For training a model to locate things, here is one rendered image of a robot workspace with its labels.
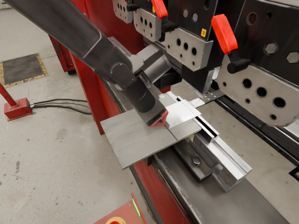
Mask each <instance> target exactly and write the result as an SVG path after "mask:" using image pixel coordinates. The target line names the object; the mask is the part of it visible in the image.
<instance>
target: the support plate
mask: <svg viewBox="0 0 299 224"><path fill-rule="evenodd" d="M159 100H160V102H161V103H162V104H163V105H164V106H165V107H167V106H170V105H172V104H174V103H176V102H175V101H174V100H173V99H172V98H171V97H170V96H166V97H163V98H160V99H159ZM100 123H101V126H102V128H103V130H104V132H105V134H106V136H107V139H108V141H109V143H110V145H111V147H112V149H113V151H114V154H115V156H116V158H117V160H118V162H119V164H120V166H121V168H122V170H124V169H126V168H128V167H130V166H132V165H134V164H136V163H138V162H140V161H142V160H144V159H146V158H148V157H150V156H151V155H153V154H155V153H157V152H159V151H161V150H163V149H165V148H167V147H169V146H171V145H173V144H175V143H177V142H179V141H181V140H183V139H185V138H187V137H189V136H191V135H193V134H195V133H197V132H199V131H201V129H202V128H201V127H200V126H199V125H198V124H197V123H196V122H195V121H194V120H193V119H190V120H188V121H186V122H184V123H182V124H179V125H177V126H175V127H173V128H171V129H169V130H170V131H171V132H172V133H173V135H174V136H175V137H176V138H177V140H178V141H177V140H176V139H175V138H174V137H173V135H172V134H171V133H170V132H169V130H168V129H167V128H166V127H165V126H164V125H163V126H162V127H161V126H156V127H151V128H149V127H148V126H147V125H146V123H145V122H144V121H143V120H142V119H141V117H140V116H139V115H138V113H137V112H136V110H135V109H132V110H129V111H127V112H124V113H122V114H119V115H116V116H113V117H111V118H108V119H106V120H103V121H101V122H100Z"/></svg>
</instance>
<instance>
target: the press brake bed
mask: <svg viewBox="0 0 299 224"><path fill-rule="evenodd" d="M94 75H95V78H96V82H97V86H98V90H99V93H100V96H101V101H102V104H103V107H104V111H105V113H106V115H107V117H108V118H111V117H113V116H116V115H119V114H122V113H123V111H122V109H121V108H120V106H119V104H118V103H117V101H116V100H115V98H114V97H113V95H112V93H111V92H110V90H109V89H108V87H107V86H106V84H105V83H104V81H103V79H102V78H101V77H100V76H99V75H98V74H96V73H95V72H94ZM129 168H130V170H131V172H132V175H133V176H134V178H135V180H136V183H137V184H138V186H139V188H140V190H141V192H142V194H143V196H144V198H145V200H146V202H147V204H148V206H149V208H150V210H151V212H152V214H153V216H154V218H155V220H156V222H157V224H195V223H194V222H193V221H192V219H191V217H190V216H189V214H188V212H187V211H186V210H185V208H184V206H183V205H182V203H181V202H180V200H179V198H178V197H177V195H176V194H175V192H174V191H173V189H172V188H171V186H170V184H169V183H168V181H167V180H166V178H165V177H164V175H163V173H162V172H161V170H160V169H159V167H158V166H157V164H156V162H155V161H154V159H153V158H152V164H151V165H150V166H147V165H146V163H145V161H144V160H142V161H140V162H138V163H136V164H134V165H132V166H130V167H129Z"/></svg>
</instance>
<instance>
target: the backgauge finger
mask: <svg viewBox="0 0 299 224"><path fill-rule="evenodd" d="M211 88H213V89H214V90H215V91H213V92H211V93H208V94H206V95H205V96H204V99H202V98H201V97H199V98H197V99H194V100H192V101H189V103H190V104H191V105H192V106H193V107H194V108H196V109H197V108H199V107H201V106H203V105H205V104H208V103H210V102H212V101H214V100H217V99H219V98H221V97H225V98H226V99H228V100H229V101H230V102H232V103H233V104H235V103H236V102H235V101H234V100H232V99H231V98H230V97H228V96H227V95H225V94H224V93H223V92H221V91H220V90H219V87H218V83H217V81H216V79H213V81H212V84H211Z"/></svg>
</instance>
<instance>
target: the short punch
mask: <svg viewBox="0 0 299 224"><path fill-rule="evenodd" d="M214 71H215V69H211V70H208V71H205V72H203V71H202V70H201V69H199V70H197V71H194V72H193V71H192V70H190V69H189V68H188V67H186V66H185V65H184V64H182V70H181V76H180V77H181V78H182V82H183V83H184V84H185V85H186V86H187V87H189V88H190V89H191V90H192V91H194V92H195V93H196V94H197V95H199V96H200V97H201V98H202V99H204V95H205V94H206V93H207V92H208V89H209V86H210V83H211V80H212V77H213V74H214Z"/></svg>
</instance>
